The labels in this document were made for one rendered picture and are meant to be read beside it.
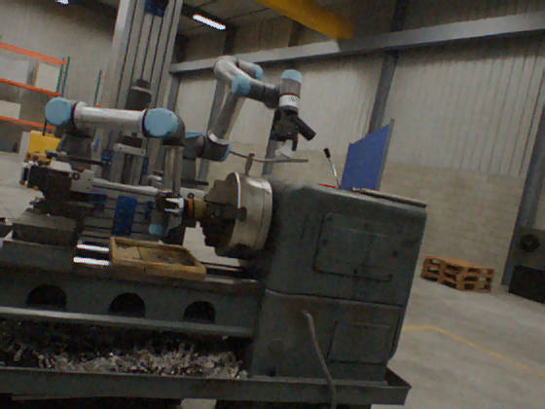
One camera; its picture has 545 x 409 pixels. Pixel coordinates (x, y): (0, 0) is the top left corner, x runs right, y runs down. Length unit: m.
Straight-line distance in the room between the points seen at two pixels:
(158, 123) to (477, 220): 11.00
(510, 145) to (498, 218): 1.72
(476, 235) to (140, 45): 10.76
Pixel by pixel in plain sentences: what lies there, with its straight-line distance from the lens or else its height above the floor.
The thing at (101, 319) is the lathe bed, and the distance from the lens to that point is 1.64.
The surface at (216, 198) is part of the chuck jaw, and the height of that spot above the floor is 1.13.
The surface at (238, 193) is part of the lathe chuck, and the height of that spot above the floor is 1.17.
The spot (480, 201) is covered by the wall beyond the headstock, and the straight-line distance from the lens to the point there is 12.50.
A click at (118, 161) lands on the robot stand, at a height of 1.17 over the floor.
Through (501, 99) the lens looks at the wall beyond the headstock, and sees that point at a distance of 12.90.
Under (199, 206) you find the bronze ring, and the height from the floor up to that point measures 1.09.
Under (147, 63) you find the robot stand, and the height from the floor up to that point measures 1.66.
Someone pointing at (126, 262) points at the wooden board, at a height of 0.89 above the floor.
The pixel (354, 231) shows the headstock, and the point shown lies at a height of 1.12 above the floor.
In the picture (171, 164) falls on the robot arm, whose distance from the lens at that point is 2.09.
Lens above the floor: 1.24
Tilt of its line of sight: 3 degrees down
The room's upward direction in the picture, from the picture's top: 12 degrees clockwise
